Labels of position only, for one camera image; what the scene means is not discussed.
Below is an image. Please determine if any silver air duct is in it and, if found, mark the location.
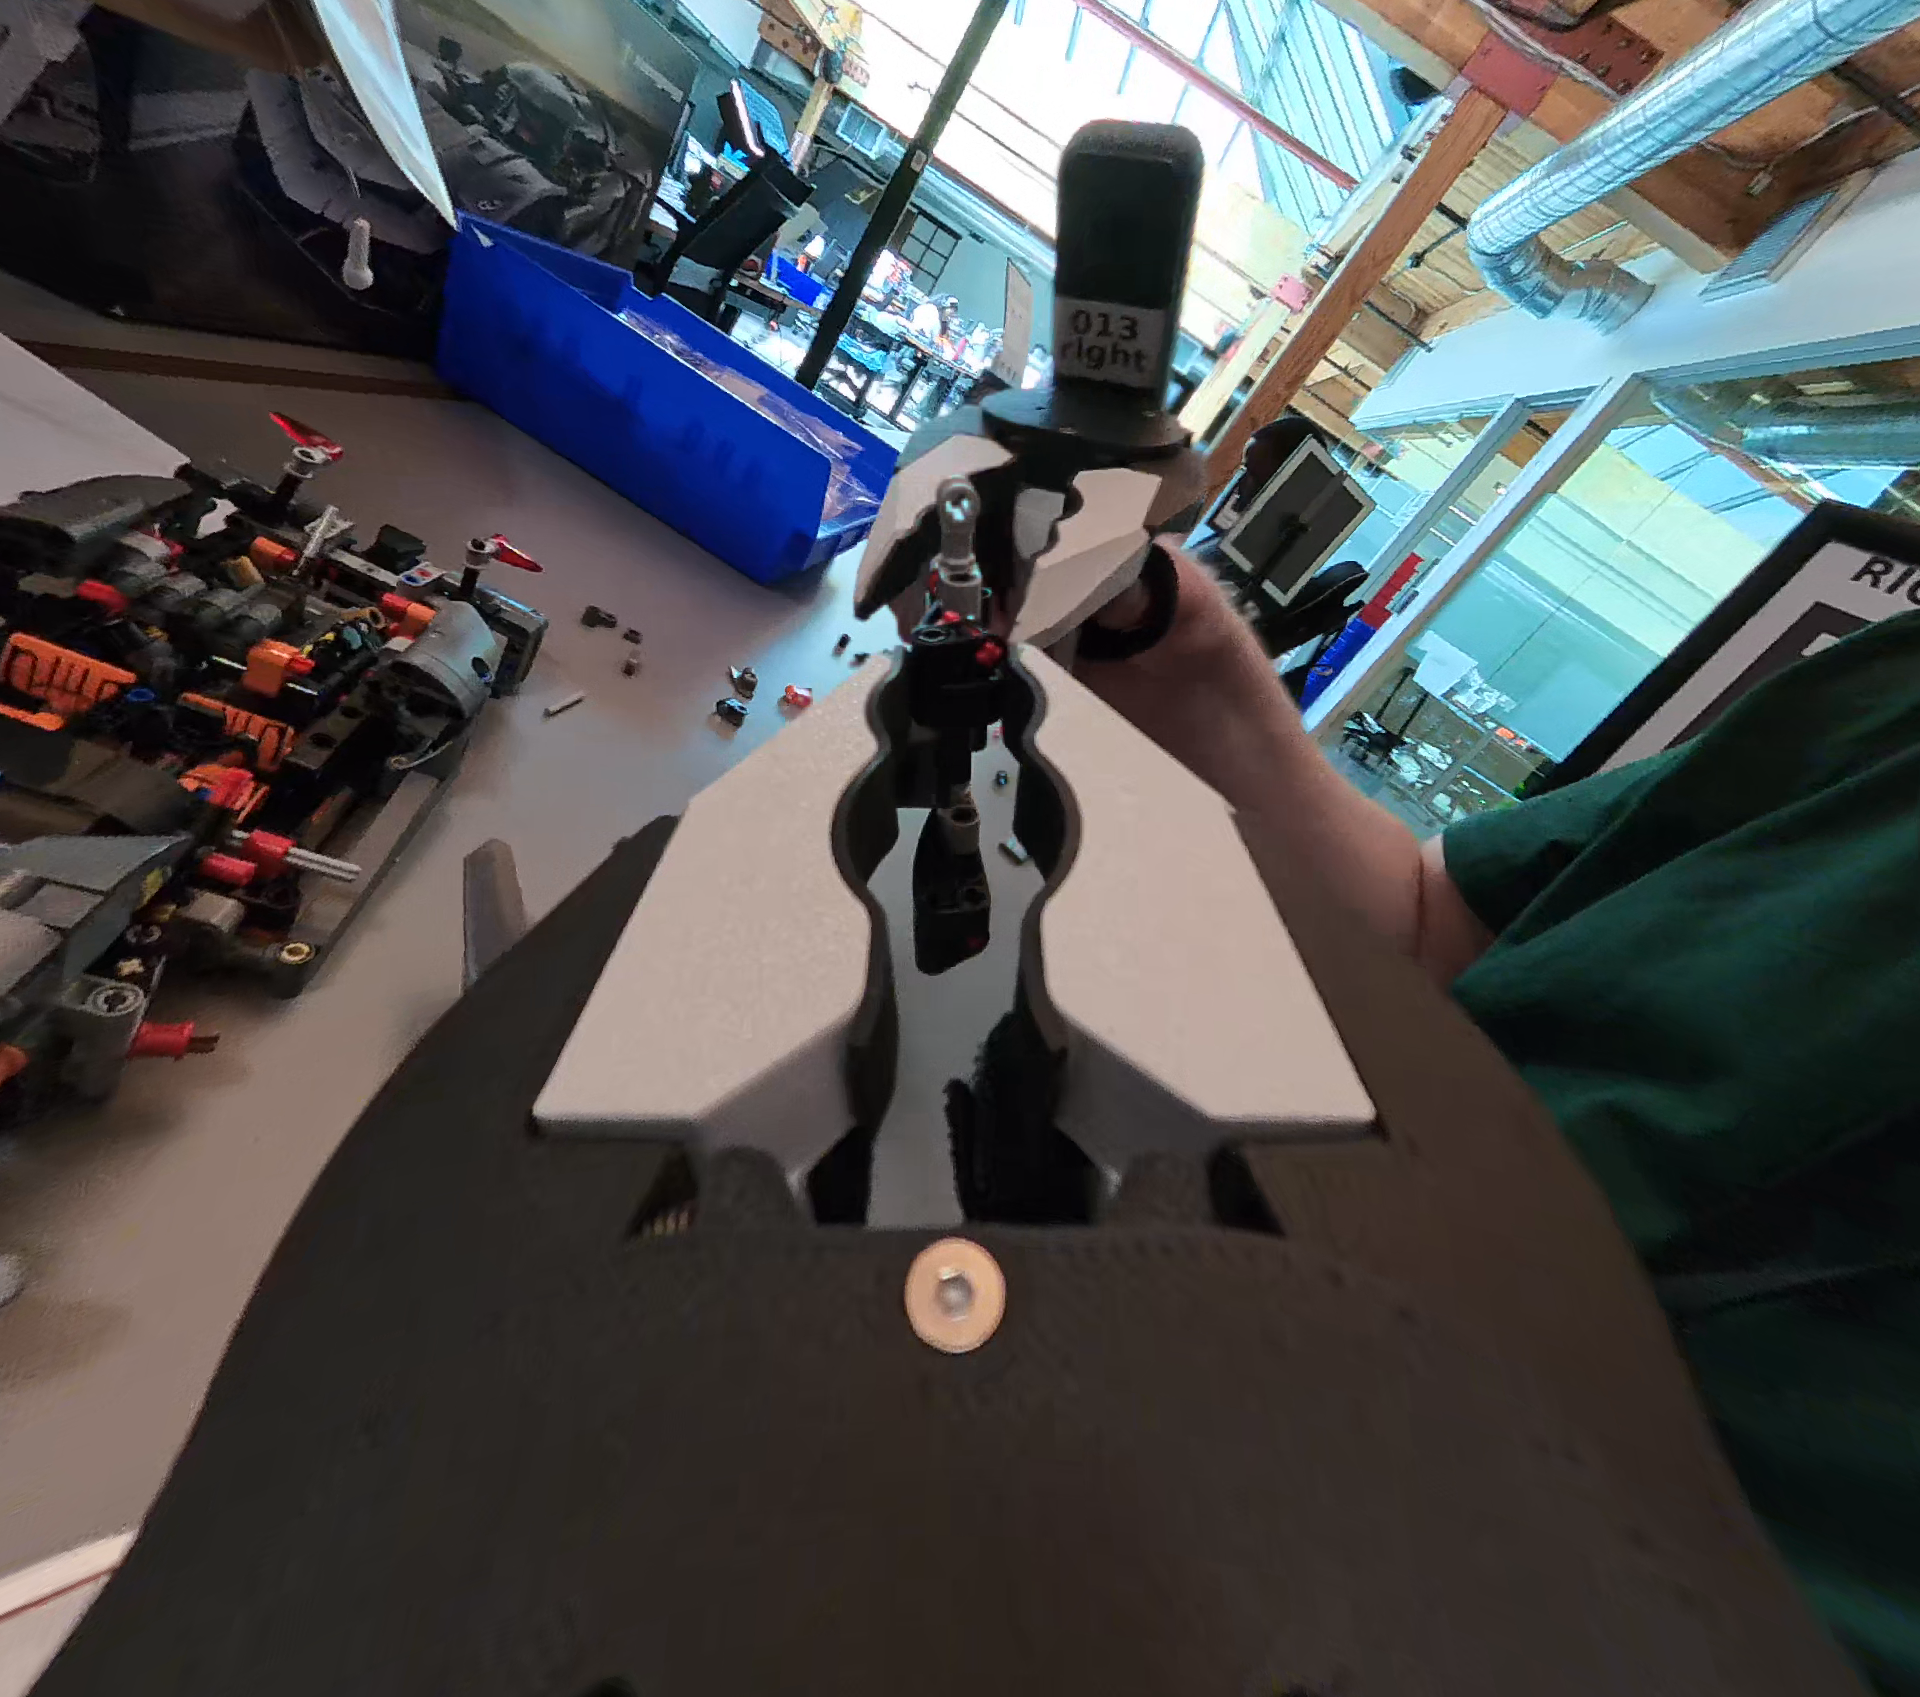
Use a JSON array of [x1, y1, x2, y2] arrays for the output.
[[1464, 0, 1920, 337]]

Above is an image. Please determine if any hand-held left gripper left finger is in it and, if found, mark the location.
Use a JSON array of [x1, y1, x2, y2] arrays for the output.
[[532, 656, 921, 1227]]

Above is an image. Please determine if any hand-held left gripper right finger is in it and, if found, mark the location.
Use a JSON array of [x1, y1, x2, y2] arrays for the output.
[[949, 646, 1381, 1227]]

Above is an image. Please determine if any person's green shirt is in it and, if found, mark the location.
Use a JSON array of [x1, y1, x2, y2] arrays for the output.
[[1436, 606, 1920, 1691]]

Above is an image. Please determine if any black lego beam assembly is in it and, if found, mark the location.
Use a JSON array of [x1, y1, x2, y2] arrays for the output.
[[897, 474, 1010, 983]]

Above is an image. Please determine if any blue storage bin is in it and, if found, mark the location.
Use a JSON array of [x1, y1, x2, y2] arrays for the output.
[[435, 212, 906, 593]]

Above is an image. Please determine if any person's right hand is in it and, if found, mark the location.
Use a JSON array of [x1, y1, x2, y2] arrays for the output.
[[1077, 544, 1326, 816]]

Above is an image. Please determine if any large lego car chassis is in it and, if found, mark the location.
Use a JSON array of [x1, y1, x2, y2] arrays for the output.
[[0, 411, 553, 1133]]

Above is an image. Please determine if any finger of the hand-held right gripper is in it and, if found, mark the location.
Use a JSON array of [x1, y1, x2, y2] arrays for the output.
[[1008, 456, 1207, 653], [852, 434, 1026, 644]]

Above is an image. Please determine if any person's right forearm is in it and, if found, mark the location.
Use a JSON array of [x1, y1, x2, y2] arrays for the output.
[[1242, 704, 1499, 998]]

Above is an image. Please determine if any computer monitor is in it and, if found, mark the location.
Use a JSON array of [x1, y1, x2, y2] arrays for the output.
[[1213, 434, 1383, 606]]

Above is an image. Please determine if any black pole with round disc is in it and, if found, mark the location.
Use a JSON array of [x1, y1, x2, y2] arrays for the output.
[[792, 0, 1267, 397]]

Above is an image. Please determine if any framed black white sign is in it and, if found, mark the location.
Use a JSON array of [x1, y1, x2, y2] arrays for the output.
[[1534, 501, 1920, 802]]

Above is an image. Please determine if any dark printed lego box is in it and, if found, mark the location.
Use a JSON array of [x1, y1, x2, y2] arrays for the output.
[[0, 0, 710, 359]]

